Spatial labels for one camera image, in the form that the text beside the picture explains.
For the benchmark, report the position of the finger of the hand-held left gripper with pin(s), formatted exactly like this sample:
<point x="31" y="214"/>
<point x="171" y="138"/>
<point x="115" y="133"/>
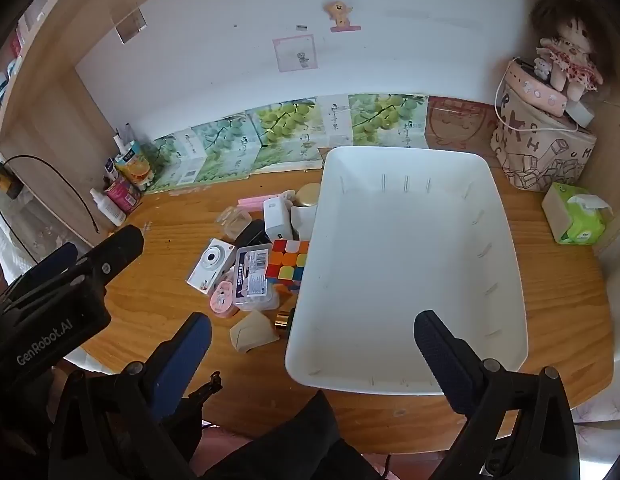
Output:
<point x="45" y="270"/>
<point x="115" y="255"/>

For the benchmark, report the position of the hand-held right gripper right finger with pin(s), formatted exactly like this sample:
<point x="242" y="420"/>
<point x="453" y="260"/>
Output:
<point x="440" y="355"/>

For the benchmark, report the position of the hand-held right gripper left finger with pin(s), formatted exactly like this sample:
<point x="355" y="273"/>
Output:
<point x="190" y="355"/>

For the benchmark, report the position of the pink correction tape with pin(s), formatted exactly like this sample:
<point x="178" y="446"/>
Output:
<point x="222" y="305"/>

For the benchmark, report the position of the beige makeup sponge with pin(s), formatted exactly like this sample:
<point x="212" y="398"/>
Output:
<point x="252" y="332"/>

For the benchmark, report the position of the white compact camera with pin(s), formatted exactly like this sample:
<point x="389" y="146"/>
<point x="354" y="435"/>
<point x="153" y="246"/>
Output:
<point x="210" y="265"/>

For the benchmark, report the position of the blue photo card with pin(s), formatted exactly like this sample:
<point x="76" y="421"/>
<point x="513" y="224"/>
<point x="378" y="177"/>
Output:
<point x="252" y="280"/>

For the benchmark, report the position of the white plastic bin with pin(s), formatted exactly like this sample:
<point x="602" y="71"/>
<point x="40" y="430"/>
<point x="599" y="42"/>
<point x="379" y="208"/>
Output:
<point x="405" y="260"/>

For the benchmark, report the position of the colourful puzzle cube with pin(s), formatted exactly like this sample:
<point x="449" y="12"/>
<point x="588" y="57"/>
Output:
<point x="285" y="265"/>

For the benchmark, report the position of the white charger block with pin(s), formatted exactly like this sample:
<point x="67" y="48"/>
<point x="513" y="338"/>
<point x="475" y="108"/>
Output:
<point x="276" y="217"/>

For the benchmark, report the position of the white lace cloth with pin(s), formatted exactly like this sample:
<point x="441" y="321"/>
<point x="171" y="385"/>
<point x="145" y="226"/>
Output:
<point x="35" y="232"/>

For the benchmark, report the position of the white spray bottle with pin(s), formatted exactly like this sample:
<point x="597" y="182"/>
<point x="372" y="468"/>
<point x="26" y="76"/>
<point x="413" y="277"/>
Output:
<point x="110" y="210"/>

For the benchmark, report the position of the pink can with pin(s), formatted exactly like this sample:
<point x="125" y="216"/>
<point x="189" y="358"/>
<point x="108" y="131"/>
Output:
<point x="122" y="194"/>

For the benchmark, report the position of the blue and white tube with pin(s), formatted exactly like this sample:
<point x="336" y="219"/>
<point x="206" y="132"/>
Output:
<point x="110" y="167"/>

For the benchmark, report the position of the yellow adapter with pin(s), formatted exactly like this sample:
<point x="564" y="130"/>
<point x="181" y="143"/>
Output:
<point x="10" y="185"/>

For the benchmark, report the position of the pink cloth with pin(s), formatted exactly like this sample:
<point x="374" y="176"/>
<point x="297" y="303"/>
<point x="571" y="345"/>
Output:
<point x="225" y="452"/>

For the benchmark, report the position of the person's dark clothing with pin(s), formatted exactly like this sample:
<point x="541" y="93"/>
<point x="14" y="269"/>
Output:
<point x="290" y="445"/>

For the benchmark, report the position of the pale floral cloth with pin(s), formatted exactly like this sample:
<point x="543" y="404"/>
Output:
<point x="605" y="400"/>

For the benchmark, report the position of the wooden desk hutch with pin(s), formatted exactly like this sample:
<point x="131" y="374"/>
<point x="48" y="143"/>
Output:
<point x="65" y="85"/>

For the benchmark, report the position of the white medicine bottle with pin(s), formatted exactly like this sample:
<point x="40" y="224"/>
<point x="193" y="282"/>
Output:
<point x="12" y="67"/>
<point x="0" y="87"/>

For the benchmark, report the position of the green tissue pack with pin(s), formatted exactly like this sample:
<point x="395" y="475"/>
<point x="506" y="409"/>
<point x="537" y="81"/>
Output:
<point x="575" y="220"/>

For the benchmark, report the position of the letter print storage bag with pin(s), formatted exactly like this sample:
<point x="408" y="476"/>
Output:
<point x="540" y="155"/>

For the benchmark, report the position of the clear tape patch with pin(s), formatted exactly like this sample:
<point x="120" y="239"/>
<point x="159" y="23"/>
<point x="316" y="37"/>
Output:
<point x="130" y="25"/>

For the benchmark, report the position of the brown cardboard with drawing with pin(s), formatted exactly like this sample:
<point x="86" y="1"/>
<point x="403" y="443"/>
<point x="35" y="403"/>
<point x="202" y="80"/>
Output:
<point x="457" y="125"/>

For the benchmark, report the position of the small white box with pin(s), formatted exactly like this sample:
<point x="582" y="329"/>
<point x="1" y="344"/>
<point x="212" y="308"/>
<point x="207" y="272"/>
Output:
<point x="582" y="112"/>

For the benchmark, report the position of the pink pencil pouch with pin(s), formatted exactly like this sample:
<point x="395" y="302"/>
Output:
<point x="532" y="87"/>

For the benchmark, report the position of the brown haired rag doll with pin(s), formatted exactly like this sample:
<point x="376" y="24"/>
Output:
<point x="565" y="50"/>

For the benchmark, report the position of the pink framed wall note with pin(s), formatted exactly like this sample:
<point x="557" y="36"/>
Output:
<point x="294" y="53"/>

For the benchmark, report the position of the yellow bear wall sticker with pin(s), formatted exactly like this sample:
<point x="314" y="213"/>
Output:
<point x="337" y="12"/>

